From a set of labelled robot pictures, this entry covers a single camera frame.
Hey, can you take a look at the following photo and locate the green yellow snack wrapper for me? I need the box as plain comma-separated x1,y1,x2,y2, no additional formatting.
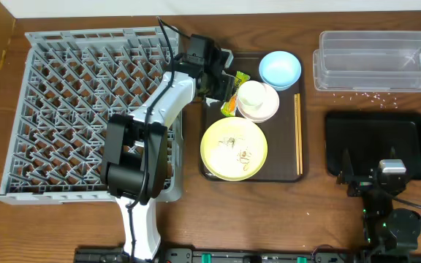
221,71,251,117

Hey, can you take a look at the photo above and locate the cream white cup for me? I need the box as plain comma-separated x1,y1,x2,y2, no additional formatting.
238,80,266,110

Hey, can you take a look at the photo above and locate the pink shallow bowl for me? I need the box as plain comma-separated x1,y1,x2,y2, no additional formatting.
237,83,279,123

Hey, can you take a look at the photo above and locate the light blue bowl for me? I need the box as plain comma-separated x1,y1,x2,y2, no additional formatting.
259,51,302,91

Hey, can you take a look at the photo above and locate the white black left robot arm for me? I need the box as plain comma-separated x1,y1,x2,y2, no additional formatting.
100,34,235,262

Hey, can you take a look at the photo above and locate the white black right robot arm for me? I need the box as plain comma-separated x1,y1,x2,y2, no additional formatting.
337,150,421,263

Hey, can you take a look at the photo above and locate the clear plastic waste bin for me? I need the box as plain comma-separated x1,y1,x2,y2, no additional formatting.
313,31,421,93

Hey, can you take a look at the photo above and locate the grey plastic dishwasher rack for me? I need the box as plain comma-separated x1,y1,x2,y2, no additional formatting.
0,27,180,205

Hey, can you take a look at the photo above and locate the black plastic tray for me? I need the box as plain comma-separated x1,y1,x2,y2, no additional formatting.
325,111,421,180

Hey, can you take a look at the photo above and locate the yellow plate with scraps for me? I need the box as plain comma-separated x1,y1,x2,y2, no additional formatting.
200,117,268,181

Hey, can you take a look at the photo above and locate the right wooden chopstick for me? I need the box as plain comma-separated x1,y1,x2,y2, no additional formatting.
296,94,303,175

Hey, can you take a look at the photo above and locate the wooden chopstick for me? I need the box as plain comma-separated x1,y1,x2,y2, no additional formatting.
296,94,303,175
294,94,301,175

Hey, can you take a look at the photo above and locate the left wooden chopstick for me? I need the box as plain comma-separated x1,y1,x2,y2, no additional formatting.
294,94,301,175

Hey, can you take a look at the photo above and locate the black equipment rail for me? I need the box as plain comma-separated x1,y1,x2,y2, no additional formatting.
73,248,359,263

